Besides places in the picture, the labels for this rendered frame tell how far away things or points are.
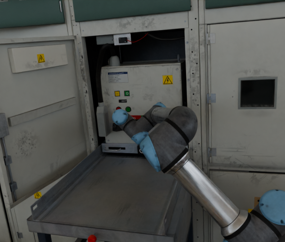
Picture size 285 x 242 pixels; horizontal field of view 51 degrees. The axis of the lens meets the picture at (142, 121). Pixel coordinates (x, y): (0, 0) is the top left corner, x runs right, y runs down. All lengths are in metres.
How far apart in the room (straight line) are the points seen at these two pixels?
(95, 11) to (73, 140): 0.73
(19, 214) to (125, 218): 1.29
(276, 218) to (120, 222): 0.57
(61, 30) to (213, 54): 0.86
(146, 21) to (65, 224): 1.05
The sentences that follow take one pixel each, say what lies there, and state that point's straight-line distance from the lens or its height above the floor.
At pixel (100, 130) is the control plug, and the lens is 1.74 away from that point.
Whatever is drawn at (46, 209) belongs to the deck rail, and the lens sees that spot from 1.41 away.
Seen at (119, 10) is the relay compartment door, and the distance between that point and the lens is 1.65.
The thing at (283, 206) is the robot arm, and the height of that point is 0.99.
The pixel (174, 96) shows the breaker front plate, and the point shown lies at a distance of 1.67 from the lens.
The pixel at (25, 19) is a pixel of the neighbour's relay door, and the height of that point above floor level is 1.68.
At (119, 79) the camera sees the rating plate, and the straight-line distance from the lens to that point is 1.74.
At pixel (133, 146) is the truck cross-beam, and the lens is 1.81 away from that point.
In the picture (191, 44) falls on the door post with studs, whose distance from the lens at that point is 1.59.
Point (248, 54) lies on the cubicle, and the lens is 1.56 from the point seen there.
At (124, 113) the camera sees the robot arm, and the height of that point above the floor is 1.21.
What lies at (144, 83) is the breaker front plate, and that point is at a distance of 1.70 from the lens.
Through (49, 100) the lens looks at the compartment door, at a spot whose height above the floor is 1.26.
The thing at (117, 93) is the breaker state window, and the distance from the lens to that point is 1.76.
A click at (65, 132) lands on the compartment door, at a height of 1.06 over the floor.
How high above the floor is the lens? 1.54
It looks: 15 degrees down
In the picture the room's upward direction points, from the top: 5 degrees counter-clockwise
